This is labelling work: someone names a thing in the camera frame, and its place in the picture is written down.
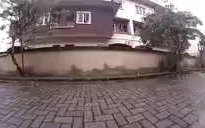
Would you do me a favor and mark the concrete kerb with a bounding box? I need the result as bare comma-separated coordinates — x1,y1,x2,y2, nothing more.
0,67,205,83

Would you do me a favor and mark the brown and white house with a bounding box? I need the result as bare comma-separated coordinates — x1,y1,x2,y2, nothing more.
14,0,173,51

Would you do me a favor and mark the wet brick paved road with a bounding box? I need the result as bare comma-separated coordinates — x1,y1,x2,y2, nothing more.
0,69,205,128

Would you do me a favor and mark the tree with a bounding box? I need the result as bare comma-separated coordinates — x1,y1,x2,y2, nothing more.
0,0,74,77
140,8,204,74

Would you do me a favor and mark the beige perimeter wall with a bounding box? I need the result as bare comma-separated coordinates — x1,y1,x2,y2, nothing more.
0,45,205,76

